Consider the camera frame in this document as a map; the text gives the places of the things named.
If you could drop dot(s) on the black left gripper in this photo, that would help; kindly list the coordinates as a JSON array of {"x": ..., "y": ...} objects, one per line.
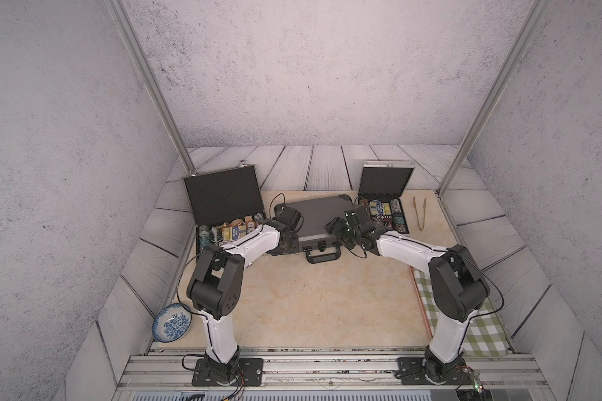
[{"x": 294, "y": 237}]

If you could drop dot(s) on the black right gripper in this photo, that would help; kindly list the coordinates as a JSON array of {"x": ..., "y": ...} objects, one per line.
[{"x": 337, "y": 225}]

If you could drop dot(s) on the black poker case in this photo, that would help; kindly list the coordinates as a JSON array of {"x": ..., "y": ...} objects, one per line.
[
  {"x": 308, "y": 221},
  {"x": 223, "y": 196}
]

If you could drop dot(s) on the small silver poker case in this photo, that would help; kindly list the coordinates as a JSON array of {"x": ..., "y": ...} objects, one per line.
[{"x": 381, "y": 187}]

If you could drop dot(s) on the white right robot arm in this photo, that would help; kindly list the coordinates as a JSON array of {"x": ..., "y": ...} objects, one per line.
[{"x": 458, "y": 287}]

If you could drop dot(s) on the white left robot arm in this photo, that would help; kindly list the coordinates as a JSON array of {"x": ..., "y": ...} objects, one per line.
[{"x": 216, "y": 284}]

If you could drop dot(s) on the Texas Hold'em card box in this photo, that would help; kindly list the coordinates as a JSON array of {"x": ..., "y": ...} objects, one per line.
[{"x": 232, "y": 234}]

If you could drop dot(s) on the wooden tongs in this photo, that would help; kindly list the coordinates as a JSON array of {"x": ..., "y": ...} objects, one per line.
[{"x": 420, "y": 213}]

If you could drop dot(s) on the silver trophy cup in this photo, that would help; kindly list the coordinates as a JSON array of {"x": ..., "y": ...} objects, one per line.
[{"x": 215, "y": 235}]

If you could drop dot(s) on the blue patterned bowl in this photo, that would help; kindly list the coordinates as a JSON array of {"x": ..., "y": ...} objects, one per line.
[{"x": 171, "y": 323}]

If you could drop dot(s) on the green checkered cloth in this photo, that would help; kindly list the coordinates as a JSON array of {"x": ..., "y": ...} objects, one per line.
[{"x": 485, "y": 337}]

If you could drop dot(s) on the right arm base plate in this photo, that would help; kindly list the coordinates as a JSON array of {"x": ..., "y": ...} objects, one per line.
[{"x": 416, "y": 371}]

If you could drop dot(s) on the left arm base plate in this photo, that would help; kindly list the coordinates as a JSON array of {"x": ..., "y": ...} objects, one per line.
[{"x": 208, "y": 372}]

